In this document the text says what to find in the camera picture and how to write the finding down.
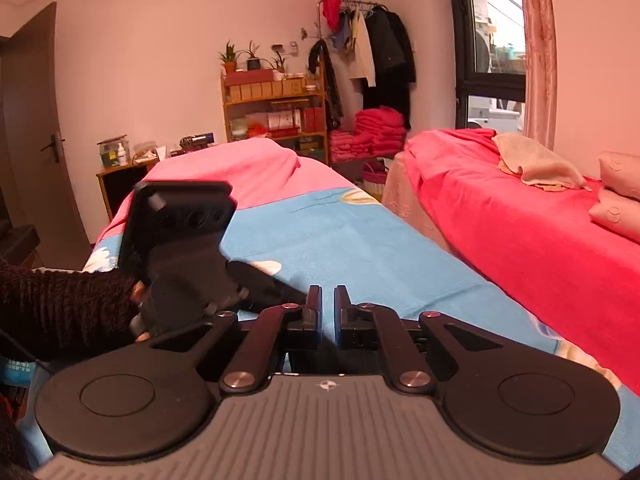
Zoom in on black framed window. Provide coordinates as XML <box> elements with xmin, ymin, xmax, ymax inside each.
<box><xmin>446</xmin><ymin>0</ymin><xmax>527</xmax><ymax>132</ymax></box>

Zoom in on clear storage box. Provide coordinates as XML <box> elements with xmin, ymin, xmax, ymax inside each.
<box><xmin>96</xmin><ymin>134</ymin><xmax>132</xmax><ymax>169</ymax></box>

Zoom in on pink basket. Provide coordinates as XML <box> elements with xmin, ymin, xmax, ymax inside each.
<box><xmin>361</xmin><ymin>161</ymin><xmax>397</xmax><ymax>198</ymax></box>

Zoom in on row of tan boxes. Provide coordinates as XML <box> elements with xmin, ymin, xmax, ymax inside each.
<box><xmin>226</xmin><ymin>79</ymin><xmax>307</xmax><ymax>104</ymax></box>

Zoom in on metal door handle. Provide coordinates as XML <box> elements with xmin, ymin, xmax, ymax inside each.
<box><xmin>40</xmin><ymin>131</ymin><xmax>67</xmax><ymax>164</ymax></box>

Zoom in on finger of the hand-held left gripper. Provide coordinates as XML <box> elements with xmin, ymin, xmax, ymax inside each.
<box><xmin>227</xmin><ymin>261</ymin><xmax>309</xmax><ymax>312</ymax></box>

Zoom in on black device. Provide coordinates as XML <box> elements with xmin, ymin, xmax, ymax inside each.
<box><xmin>180</xmin><ymin>132</ymin><xmax>216</xmax><ymax>154</ymax></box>

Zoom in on dark low cabinet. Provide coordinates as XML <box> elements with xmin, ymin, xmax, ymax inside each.
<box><xmin>96</xmin><ymin>159</ymin><xmax>158</xmax><ymax>223</ymax></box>

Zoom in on black hanging scarf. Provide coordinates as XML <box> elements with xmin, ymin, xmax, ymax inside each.
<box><xmin>306</xmin><ymin>38</ymin><xmax>344</xmax><ymax>132</ymax></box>

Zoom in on beige towel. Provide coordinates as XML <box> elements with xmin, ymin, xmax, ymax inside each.
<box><xmin>492</xmin><ymin>132</ymin><xmax>589</xmax><ymax>193</ymax></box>

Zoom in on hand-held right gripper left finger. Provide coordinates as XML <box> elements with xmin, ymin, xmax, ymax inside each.
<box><xmin>150</xmin><ymin>285</ymin><xmax>324</xmax><ymax>394</ymax></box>

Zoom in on red upright boxes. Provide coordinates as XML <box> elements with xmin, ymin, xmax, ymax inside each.
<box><xmin>299</xmin><ymin>106</ymin><xmax>327</xmax><ymax>134</ymax></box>

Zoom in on stack of red towels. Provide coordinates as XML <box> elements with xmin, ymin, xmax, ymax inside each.
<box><xmin>327</xmin><ymin>106</ymin><xmax>409</xmax><ymax>163</ymax></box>

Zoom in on pink curtain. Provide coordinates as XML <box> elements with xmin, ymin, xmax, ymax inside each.
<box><xmin>516</xmin><ymin>0</ymin><xmax>559</xmax><ymax>152</ymax></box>

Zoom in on brown door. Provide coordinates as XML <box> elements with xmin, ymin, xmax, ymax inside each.
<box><xmin>0</xmin><ymin>1</ymin><xmax>94</xmax><ymax>272</ymax></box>

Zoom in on pink bed cover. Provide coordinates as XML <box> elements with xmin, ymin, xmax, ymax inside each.
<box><xmin>94</xmin><ymin>137</ymin><xmax>347</xmax><ymax>246</ymax></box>

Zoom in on blue floral blanket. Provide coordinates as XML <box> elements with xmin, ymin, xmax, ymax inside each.
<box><xmin>20</xmin><ymin>186</ymin><xmax>640</xmax><ymax>473</ymax></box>

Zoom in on blue hanging garment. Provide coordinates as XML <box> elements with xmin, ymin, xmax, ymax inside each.
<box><xmin>331</xmin><ymin>11</ymin><xmax>354</xmax><ymax>52</ymax></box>

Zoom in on black cable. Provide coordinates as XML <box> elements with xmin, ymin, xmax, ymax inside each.
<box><xmin>0</xmin><ymin>329</ymin><xmax>57</xmax><ymax>375</ymax></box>

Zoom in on red bed sheet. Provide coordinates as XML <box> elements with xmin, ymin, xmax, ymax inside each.
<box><xmin>402</xmin><ymin>128</ymin><xmax>640</xmax><ymax>396</ymax></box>

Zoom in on long red box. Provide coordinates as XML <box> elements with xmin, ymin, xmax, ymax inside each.
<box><xmin>223</xmin><ymin>68</ymin><xmax>275</xmax><ymax>86</ymax></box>

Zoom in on metal clothes rack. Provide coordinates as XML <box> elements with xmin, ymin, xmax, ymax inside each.
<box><xmin>316</xmin><ymin>0</ymin><xmax>392</xmax><ymax>126</ymax></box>

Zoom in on plant in orange pot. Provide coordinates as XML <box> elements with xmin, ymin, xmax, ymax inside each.
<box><xmin>218</xmin><ymin>40</ymin><xmax>242</xmax><ymax>74</ymax></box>

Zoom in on plant in black pot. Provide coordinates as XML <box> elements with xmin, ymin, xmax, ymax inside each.
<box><xmin>241</xmin><ymin>40</ymin><xmax>264</xmax><ymax>72</ymax></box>

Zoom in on beige bed skirt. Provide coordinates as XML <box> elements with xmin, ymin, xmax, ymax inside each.
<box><xmin>381</xmin><ymin>152</ymin><xmax>453</xmax><ymax>248</ymax></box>

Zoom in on white hanging coat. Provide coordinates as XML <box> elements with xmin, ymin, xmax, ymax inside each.
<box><xmin>348</xmin><ymin>9</ymin><xmax>377</xmax><ymax>89</ymax></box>

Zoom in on red hanging cloth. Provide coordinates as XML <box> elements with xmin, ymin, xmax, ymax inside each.
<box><xmin>322</xmin><ymin>0</ymin><xmax>344</xmax><ymax>32</ymax></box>

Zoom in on blue printed packet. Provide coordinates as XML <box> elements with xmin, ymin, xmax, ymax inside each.
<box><xmin>0</xmin><ymin>356</ymin><xmax>37</xmax><ymax>387</ymax></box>

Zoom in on person's left hand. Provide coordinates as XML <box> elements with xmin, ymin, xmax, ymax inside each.
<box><xmin>128</xmin><ymin>281</ymin><xmax>152</xmax><ymax>343</ymax></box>

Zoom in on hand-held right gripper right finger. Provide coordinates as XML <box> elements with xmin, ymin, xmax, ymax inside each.
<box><xmin>333</xmin><ymin>284</ymin><xmax>507</xmax><ymax>395</ymax></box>

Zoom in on wooden shelf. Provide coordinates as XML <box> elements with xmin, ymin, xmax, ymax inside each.
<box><xmin>220</xmin><ymin>62</ymin><xmax>330</xmax><ymax>162</ymax></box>

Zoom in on plant in white pot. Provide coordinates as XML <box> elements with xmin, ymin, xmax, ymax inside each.
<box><xmin>264</xmin><ymin>51</ymin><xmax>288</xmax><ymax>81</ymax></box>

